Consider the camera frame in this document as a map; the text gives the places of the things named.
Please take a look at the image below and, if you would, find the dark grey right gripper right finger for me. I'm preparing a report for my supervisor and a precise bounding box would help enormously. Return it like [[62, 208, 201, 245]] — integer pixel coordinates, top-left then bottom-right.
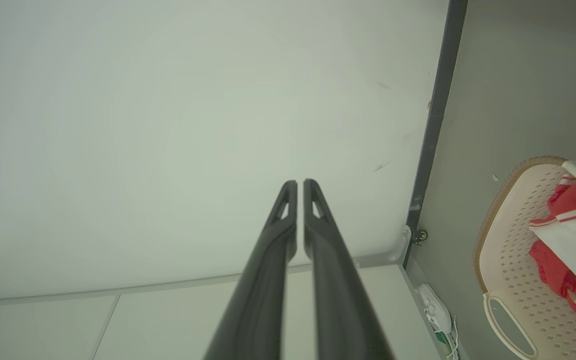
[[303, 178, 395, 360]]

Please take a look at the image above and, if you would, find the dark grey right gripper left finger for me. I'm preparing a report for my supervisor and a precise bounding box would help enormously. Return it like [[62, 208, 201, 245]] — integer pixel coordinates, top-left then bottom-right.
[[203, 180, 298, 360]]

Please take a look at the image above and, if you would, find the red and white garment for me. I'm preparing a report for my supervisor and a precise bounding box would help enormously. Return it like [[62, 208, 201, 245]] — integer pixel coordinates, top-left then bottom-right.
[[528, 160, 576, 337]]

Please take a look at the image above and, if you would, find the white power strip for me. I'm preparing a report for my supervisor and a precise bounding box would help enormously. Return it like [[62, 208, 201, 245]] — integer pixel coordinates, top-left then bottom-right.
[[417, 283, 453, 335]]

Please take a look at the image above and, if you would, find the dark baseboard strip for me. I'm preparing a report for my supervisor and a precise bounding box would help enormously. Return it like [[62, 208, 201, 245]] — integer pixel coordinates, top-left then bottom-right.
[[404, 0, 469, 268]]

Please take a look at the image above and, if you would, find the white cabinet with grey frame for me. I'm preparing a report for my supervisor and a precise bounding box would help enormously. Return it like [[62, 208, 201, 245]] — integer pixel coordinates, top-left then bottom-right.
[[0, 226, 414, 360]]

